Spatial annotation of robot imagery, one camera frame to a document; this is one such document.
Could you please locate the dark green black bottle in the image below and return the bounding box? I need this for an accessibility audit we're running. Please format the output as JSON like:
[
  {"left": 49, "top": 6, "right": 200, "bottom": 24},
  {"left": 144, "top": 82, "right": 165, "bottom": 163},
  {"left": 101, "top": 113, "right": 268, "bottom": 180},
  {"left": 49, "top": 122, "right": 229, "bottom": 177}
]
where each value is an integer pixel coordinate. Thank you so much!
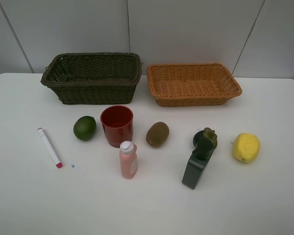
[{"left": 182, "top": 139, "right": 214, "bottom": 189}]

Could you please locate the dark mangosteen fruit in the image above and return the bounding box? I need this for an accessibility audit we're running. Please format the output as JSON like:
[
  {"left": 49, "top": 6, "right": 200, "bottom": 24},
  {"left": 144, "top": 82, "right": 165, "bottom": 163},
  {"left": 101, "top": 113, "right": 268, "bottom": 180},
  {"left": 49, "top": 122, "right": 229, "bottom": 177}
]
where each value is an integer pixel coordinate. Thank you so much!
[{"left": 193, "top": 127, "right": 218, "bottom": 149}]

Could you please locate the red plastic cup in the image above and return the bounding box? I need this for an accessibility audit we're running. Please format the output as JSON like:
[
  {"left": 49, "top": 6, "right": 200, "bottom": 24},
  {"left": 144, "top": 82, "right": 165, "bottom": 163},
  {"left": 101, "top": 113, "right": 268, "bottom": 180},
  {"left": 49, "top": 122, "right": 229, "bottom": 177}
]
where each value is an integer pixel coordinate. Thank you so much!
[{"left": 100, "top": 105, "right": 133, "bottom": 148}]

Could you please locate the dark brown wicker basket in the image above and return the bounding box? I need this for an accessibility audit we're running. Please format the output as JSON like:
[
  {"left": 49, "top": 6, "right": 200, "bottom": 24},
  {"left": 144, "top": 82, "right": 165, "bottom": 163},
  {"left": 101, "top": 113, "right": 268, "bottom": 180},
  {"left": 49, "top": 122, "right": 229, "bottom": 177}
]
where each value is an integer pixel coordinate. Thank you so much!
[{"left": 41, "top": 52, "right": 142, "bottom": 105}]

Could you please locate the yellow lemon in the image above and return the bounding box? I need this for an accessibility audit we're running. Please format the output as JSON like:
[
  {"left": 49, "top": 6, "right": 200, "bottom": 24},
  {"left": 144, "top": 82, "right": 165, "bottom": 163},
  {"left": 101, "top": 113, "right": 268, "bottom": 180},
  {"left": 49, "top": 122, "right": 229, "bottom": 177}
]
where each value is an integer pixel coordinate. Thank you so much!
[{"left": 232, "top": 133, "right": 260, "bottom": 163}]

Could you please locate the pink lotion bottle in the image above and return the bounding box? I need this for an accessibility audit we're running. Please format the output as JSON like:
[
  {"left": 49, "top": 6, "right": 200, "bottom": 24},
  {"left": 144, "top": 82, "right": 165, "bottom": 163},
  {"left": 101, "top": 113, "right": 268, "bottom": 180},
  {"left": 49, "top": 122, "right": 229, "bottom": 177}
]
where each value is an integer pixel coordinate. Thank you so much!
[{"left": 119, "top": 141, "right": 138, "bottom": 179}]

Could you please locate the white marker red cap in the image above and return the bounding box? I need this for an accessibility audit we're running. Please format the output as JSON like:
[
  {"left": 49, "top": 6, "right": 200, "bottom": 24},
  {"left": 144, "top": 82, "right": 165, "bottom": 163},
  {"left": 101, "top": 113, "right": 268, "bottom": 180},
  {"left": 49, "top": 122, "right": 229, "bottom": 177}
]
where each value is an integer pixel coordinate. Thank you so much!
[{"left": 37, "top": 128, "right": 63, "bottom": 169}]

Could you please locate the brown kiwi fruit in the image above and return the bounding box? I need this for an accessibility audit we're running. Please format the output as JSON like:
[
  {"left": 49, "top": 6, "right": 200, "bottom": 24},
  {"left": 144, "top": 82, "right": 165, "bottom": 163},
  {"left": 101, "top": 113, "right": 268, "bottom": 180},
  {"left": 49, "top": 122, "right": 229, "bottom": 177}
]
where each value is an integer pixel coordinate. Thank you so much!
[{"left": 146, "top": 122, "right": 170, "bottom": 147}]

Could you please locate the green lime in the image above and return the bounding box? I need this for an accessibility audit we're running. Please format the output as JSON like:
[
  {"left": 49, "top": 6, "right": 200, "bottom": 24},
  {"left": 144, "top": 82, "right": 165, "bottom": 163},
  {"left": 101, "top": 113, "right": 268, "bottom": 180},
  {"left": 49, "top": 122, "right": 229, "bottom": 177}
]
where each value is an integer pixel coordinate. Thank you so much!
[{"left": 73, "top": 116, "right": 97, "bottom": 141}]

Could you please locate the orange wicker basket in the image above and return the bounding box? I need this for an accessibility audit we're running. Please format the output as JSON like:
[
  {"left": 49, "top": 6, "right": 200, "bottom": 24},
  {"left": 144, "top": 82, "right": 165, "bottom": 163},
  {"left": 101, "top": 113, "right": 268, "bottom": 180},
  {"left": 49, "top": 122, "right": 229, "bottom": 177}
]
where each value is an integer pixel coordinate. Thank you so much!
[{"left": 147, "top": 63, "right": 242, "bottom": 107}]

